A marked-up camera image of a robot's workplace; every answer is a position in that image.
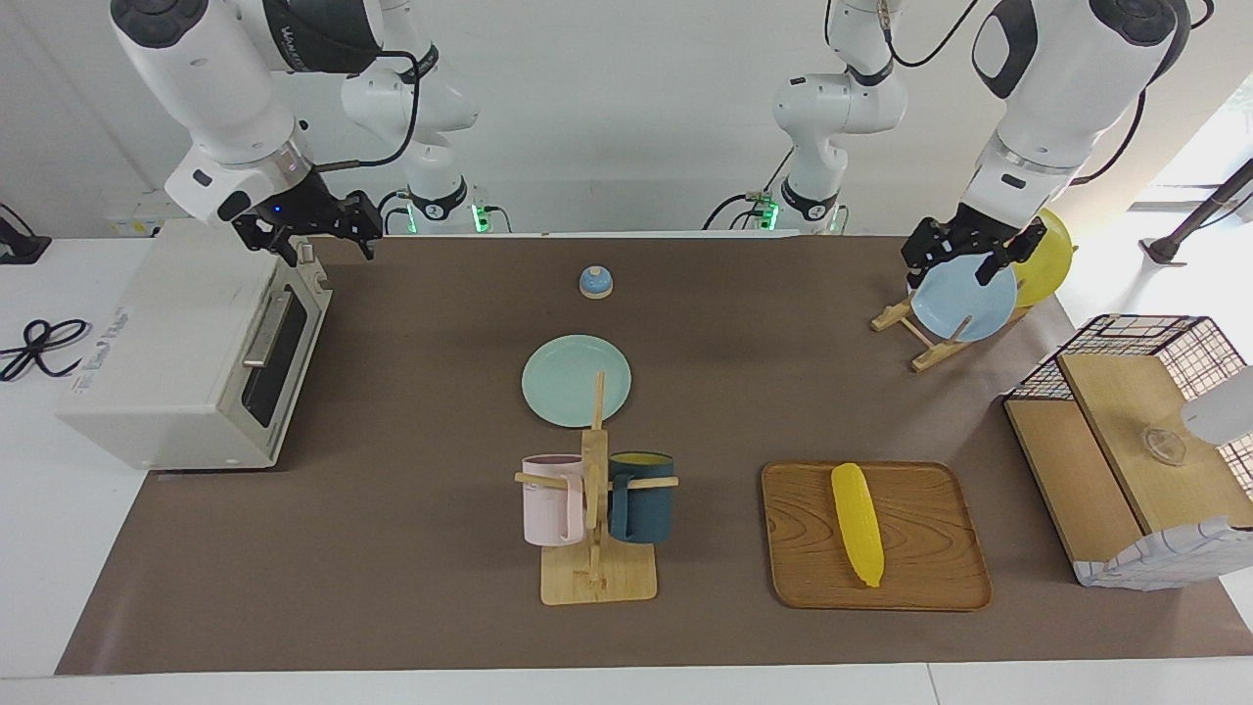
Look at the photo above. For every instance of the dark blue mug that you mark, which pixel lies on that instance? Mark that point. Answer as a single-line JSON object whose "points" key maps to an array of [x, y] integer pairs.
{"points": [[646, 509]]}

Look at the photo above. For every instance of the yellow plate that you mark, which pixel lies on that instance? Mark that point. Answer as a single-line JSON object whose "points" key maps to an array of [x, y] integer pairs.
{"points": [[1047, 264]]}

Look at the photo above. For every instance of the wooden serving tray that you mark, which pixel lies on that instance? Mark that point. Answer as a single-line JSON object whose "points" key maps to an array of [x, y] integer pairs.
{"points": [[920, 548]]}

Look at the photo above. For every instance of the black stand leg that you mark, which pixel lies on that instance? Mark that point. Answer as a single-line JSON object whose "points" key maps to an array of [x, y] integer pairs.
{"points": [[1199, 211]]}

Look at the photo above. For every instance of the wooden plate rack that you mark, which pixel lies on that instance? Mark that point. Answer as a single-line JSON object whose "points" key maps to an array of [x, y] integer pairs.
{"points": [[930, 354]]}

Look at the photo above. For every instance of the pink mug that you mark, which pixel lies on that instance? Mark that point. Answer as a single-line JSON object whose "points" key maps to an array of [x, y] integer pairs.
{"points": [[550, 504]]}

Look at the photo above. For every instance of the cream toaster oven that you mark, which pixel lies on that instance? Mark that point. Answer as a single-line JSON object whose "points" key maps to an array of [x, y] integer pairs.
{"points": [[147, 372]]}

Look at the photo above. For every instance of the white checked cloth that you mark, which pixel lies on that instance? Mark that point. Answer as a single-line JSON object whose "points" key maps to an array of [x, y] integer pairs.
{"points": [[1175, 560]]}

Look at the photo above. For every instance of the yellow corn cob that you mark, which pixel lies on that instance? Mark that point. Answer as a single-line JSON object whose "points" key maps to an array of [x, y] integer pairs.
{"points": [[857, 524]]}

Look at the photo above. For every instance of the light blue plate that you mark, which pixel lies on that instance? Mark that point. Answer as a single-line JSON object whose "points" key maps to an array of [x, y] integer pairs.
{"points": [[954, 304]]}

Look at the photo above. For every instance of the white power strip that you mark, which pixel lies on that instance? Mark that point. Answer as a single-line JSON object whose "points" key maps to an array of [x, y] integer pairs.
{"points": [[132, 227]]}

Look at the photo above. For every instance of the wooden mug rack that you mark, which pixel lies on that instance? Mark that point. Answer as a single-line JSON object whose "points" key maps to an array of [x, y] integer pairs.
{"points": [[597, 583]]}

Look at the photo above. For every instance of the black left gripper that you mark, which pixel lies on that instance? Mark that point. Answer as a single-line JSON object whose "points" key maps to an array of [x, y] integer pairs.
{"points": [[964, 235]]}

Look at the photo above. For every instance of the glass oven door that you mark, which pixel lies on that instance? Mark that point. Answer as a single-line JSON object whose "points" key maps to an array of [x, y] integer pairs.
{"points": [[294, 333]]}

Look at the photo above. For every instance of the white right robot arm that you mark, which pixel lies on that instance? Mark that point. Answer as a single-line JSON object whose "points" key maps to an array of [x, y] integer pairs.
{"points": [[206, 78]]}

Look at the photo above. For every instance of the brown table mat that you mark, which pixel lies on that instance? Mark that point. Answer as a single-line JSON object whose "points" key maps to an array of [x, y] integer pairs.
{"points": [[392, 548]]}

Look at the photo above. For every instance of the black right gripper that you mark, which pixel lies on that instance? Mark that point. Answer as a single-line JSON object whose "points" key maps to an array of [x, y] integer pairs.
{"points": [[303, 208]]}

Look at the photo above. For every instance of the black clamp object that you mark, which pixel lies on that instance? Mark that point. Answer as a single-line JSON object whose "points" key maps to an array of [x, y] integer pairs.
{"points": [[20, 247]]}

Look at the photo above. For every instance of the white rounded device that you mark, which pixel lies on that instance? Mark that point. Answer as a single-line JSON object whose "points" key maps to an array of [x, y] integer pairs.
{"points": [[1222, 409]]}

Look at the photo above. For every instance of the mint green plate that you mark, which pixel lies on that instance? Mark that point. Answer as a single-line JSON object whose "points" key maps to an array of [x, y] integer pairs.
{"points": [[573, 384]]}

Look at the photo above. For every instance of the small clear glass item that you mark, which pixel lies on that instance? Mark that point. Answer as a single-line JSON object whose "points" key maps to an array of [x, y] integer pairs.
{"points": [[1165, 446]]}

